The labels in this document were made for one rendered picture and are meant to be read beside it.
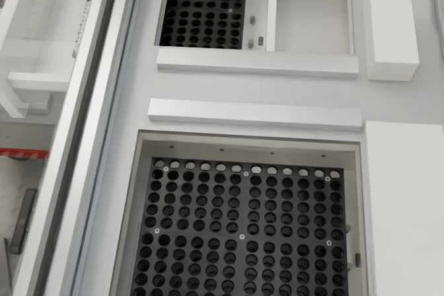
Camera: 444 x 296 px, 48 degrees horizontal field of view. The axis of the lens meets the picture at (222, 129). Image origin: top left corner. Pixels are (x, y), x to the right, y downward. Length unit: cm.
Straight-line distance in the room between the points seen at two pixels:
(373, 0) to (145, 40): 28
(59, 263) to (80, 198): 6
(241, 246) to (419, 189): 19
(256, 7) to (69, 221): 46
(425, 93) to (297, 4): 29
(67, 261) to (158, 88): 22
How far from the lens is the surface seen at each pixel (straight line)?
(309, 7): 81
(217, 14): 70
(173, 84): 58
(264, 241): 55
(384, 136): 55
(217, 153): 62
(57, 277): 47
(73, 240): 48
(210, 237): 55
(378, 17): 61
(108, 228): 52
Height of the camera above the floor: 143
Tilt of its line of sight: 62 degrees down
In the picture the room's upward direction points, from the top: 4 degrees counter-clockwise
